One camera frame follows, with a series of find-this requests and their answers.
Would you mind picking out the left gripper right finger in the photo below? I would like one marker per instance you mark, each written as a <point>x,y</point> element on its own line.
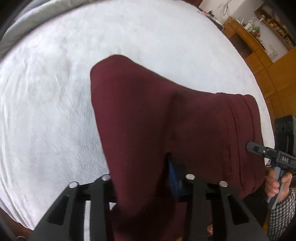
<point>256,149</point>

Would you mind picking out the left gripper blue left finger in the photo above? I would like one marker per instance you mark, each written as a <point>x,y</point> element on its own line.
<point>177,175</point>

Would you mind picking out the maroon pants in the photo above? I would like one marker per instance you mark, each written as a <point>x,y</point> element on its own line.
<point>142,117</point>

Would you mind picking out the right checkered sleeve forearm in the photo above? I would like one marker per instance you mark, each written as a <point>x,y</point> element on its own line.
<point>281,216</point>

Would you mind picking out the person's right hand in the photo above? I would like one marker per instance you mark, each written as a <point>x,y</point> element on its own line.
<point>272,186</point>

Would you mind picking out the wooden desk shelf unit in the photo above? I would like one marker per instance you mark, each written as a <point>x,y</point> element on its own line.
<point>259,37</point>

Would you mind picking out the grey comforter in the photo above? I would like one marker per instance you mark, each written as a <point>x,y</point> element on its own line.
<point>28,16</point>

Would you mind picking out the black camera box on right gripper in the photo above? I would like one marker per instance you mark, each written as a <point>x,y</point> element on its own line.
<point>285,134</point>

